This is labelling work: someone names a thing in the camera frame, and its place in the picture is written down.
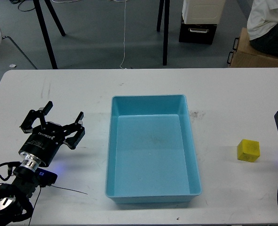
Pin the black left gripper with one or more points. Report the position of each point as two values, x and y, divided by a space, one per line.
45 139

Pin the yellow block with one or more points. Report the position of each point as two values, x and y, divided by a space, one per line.
248 150

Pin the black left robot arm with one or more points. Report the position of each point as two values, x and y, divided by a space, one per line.
18 186

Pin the wooden box seat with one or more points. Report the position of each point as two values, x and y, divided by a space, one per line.
243 55

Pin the blue plastic box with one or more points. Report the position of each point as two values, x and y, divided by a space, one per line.
151 152

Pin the black storage box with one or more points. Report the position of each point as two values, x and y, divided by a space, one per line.
197 33

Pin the white appliance box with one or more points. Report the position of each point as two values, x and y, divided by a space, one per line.
202 11

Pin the seated person in white shirt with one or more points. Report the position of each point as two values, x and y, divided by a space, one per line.
262 26

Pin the black table leg pair right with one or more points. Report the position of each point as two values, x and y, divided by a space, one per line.
163 13

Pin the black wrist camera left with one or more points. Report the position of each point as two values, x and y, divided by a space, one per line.
45 177

